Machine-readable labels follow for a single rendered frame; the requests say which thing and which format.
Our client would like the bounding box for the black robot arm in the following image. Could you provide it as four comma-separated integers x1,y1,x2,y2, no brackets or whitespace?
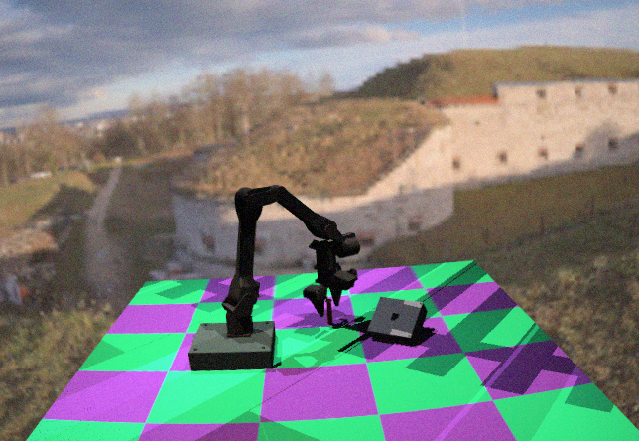
222,185,360,338

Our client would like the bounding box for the grey sloped panel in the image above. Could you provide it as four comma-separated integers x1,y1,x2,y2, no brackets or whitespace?
367,296,428,347

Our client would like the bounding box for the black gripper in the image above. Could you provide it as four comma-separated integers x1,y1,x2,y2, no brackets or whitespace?
303,262,343,317

